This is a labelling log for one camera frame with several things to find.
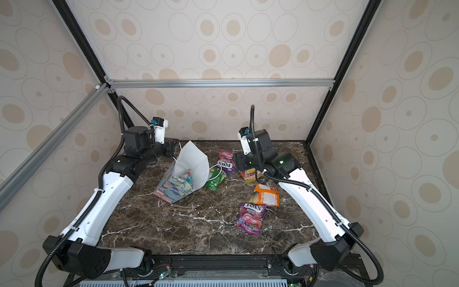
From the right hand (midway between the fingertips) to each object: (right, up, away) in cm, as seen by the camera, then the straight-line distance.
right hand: (246, 154), depth 72 cm
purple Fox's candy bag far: (-10, -3, +34) cm, 36 cm away
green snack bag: (-16, -12, +27) cm, 34 cm away
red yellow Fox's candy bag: (+4, -11, +28) cm, 30 cm away
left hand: (-26, +7, 0) cm, 27 cm away
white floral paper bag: (-29, -9, +23) cm, 38 cm away
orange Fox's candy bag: (+11, -20, +18) cm, 29 cm away
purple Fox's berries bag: (+3, -30, +13) cm, 32 cm away
